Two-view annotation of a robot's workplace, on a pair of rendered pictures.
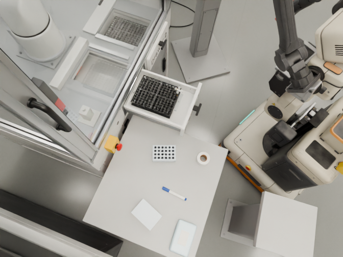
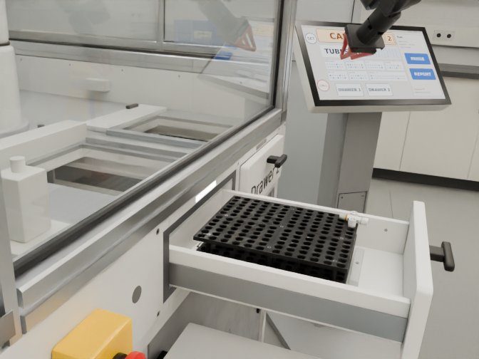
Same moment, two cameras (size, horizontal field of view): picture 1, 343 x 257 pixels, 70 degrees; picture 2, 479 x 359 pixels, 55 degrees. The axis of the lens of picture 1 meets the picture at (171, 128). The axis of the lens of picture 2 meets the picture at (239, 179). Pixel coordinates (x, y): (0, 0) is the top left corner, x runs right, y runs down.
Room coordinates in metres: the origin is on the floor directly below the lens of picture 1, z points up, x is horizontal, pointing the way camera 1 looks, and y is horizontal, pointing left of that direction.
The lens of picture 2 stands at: (-0.04, 0.15, 1.21)
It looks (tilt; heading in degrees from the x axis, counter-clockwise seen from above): 20 degrees down; 1
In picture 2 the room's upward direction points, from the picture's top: 3 degrees clockwise
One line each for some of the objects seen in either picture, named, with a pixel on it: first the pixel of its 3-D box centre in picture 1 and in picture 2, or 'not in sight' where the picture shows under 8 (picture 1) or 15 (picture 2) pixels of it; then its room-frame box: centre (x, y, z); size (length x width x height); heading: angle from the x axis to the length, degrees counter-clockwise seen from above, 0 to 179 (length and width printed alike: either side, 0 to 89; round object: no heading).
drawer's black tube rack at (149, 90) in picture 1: (156, 97); (279, 244); (0.61, 0.10, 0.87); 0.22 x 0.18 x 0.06; 73
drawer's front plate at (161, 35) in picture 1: (157, 46); (263, 172); (0.94, 0.12, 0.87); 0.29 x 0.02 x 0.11; 163
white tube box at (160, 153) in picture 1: (164, 153); not in sight; (0.32, 0.03, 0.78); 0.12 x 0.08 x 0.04; 95
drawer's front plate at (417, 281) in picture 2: (191, 109); (414, 269); (0.55, -0.10, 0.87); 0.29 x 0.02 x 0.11; 163
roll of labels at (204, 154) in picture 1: (202, 158); not in sight; (0.31, -0.18, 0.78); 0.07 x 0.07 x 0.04
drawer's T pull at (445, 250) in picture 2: (196, 108); (438, 253); (0.54, -0.12, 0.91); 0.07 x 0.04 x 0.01; 163
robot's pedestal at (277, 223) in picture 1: (260, 224); not in sight; (0.00, -0.62, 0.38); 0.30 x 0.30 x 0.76; 77
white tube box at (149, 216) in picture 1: (146, 214); not in sight; (0.00, 0.09, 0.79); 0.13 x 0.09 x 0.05; 54
